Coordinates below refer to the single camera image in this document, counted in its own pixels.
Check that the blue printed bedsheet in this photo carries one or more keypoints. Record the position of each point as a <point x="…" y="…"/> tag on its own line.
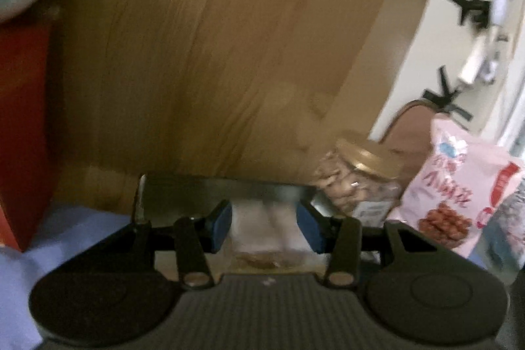
<point x="66" y="232"/>

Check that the brown chair back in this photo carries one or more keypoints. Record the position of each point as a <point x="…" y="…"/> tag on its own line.
<point x="409" y="136"/>

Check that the red gift bag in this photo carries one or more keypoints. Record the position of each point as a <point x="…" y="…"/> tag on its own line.
<point x="28" y="174"/>

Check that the nut jar gold lid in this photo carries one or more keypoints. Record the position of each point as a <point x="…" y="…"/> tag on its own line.
<point x="360" y="177"/>

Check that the white power strip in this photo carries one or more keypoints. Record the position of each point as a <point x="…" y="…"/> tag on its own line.
<point x="483" y="61"/>

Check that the pink twisted snack bag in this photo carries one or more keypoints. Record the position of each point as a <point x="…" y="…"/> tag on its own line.
<point x="459" y="188"/>

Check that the black sheep print box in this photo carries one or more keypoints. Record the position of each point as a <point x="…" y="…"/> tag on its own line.
<point x="162" y="197"/>

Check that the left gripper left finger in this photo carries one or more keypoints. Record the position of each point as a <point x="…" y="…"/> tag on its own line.
<point x="191" y="238"/>

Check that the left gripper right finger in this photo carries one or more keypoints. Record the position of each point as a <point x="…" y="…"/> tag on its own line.
<point x="343" y="239"/>

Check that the brown cardboard board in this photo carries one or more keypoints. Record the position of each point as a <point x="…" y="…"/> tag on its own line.
<point x="220" y="88"/>

